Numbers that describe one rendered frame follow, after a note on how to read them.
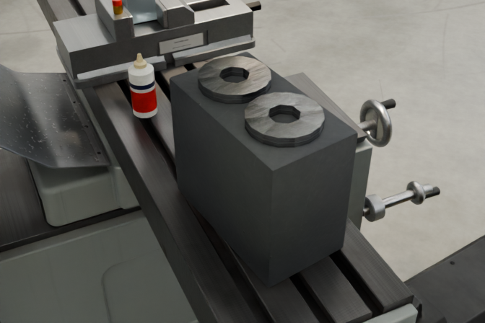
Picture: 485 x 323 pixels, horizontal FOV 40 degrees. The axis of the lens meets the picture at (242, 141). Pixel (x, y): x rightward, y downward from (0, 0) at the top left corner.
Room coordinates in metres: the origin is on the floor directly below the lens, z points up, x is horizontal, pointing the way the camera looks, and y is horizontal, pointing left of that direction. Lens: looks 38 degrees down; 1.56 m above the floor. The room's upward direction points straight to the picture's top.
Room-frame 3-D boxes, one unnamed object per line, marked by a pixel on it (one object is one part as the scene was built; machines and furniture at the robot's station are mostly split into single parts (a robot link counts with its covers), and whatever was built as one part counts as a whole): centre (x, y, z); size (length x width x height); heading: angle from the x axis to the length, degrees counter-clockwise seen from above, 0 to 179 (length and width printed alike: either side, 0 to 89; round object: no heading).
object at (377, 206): (1.15, -0.37, 0.51); 0.22 x 0.06 x 0.06; 115
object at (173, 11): (1.11, 0.14, 1.02); 0.12 x 0.06 x 0.04; 26
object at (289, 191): (0.65, -0.02, 1.03); 0.22 x 0.12 x 0.20; 34
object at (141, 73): (0.90, 0.16, 0.98); 0.04 x 0.04 x 0.11
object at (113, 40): (1.10, 0.16, 0.98); 0.35 x 0.15 x 0.11; 116
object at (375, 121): (1.26, -0.28, 0.63); 0.16 x 0.12 x 0.12; 115
